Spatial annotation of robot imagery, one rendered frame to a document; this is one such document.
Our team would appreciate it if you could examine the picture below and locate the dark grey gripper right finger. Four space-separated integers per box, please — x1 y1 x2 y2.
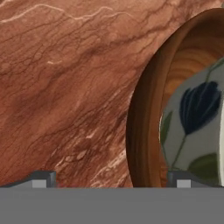
166 170 223 189

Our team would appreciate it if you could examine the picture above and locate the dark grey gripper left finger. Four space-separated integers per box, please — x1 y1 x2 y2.
0 170 57 189

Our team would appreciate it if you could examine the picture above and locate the white bowl with blue flower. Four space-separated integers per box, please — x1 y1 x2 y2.
158 57 224 186

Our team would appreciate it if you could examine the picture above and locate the brown wooden bowl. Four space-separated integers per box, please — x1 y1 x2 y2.
125 7 224 188

